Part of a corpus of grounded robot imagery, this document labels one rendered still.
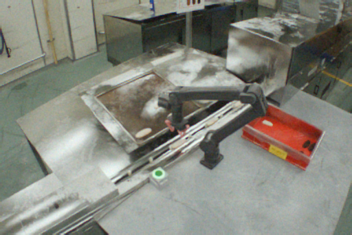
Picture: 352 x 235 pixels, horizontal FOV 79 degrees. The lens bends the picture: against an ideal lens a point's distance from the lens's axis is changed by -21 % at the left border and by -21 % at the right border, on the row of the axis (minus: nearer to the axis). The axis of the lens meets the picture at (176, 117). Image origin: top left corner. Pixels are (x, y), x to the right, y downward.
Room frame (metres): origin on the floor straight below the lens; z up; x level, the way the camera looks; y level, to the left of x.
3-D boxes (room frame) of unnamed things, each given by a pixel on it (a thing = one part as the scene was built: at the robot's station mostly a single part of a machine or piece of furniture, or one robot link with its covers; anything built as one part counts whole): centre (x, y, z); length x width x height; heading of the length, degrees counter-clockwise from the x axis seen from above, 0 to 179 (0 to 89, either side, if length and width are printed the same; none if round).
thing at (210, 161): (0.98, -0.19, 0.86); 0.12 x 0.09 x 0.08; 138
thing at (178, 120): (1.08, -0.01, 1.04); 0.10 x 0.07 x 0.07; 42
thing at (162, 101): (1.10, 0.03, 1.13); 0.11 x 0.09 x 0.12; 61
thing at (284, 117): (1.12, -0.66, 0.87); 0.49 x 0.34 x 0.10; 47
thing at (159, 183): (0.83, 0.09, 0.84); 0.08 x 0.08 x 0.11; 42
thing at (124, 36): (3.95, 0.02, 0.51); 1.93 x 1.05 x 1.02; 132
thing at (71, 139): (1.63, 0.21, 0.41); 1.80 x 1.16 x 0.82; 138
